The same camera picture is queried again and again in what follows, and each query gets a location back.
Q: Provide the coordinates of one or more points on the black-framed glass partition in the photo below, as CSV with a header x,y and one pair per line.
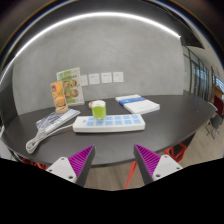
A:
x,y
200,75

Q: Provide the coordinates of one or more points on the orange sign with wooden base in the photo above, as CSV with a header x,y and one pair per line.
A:
x,y
58,95

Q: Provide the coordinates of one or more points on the green acrylic menu sign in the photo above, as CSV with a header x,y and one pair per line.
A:
x,y
71,86

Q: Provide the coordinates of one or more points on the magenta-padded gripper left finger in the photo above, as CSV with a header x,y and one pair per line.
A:
x,y
63,166

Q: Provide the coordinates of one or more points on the curved ceiling light strip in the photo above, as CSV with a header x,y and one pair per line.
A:
x,y
100,14

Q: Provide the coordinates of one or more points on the beige tape roll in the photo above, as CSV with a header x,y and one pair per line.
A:
x,y
90,104

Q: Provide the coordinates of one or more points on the white and blue book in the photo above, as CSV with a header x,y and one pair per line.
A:
x,y
140,104

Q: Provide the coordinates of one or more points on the white power strip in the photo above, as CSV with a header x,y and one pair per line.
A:
x,y
113,125

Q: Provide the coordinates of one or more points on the grey chair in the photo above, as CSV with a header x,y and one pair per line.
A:
x,y
215,122

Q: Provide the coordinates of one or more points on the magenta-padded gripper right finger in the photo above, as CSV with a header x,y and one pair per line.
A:
x,y
165,165

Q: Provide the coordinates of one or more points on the green and white charger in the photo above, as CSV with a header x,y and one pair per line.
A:
x,y
99,110

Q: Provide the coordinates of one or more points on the red metal table frame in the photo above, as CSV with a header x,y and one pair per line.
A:
x,y
176,152

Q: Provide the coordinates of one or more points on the white blank wall plate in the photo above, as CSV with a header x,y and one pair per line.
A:
x,y
84,80

